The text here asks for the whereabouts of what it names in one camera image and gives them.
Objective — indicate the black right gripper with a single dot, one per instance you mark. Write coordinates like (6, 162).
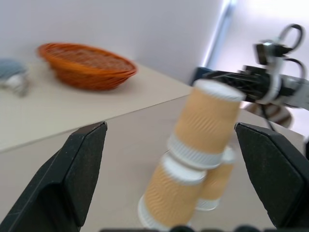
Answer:
(259, 79)

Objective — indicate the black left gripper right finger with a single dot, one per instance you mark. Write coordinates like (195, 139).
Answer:
(277, 174)

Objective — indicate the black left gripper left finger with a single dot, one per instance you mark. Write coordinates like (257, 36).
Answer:
(60, 183)

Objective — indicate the brown ribbed paper cup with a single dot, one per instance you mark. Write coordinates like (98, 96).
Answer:
(217, 186)
(205, 125)
(171, 198)

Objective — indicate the dark blue object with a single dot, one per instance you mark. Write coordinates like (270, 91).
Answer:
(200, 73)

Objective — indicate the brown striped round object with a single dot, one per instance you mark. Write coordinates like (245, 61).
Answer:
(277, 116)

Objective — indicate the orange wicker basket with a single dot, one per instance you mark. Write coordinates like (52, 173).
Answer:
(89, 70)

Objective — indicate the grey plush toy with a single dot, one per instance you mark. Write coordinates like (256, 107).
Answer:
(12, 72)

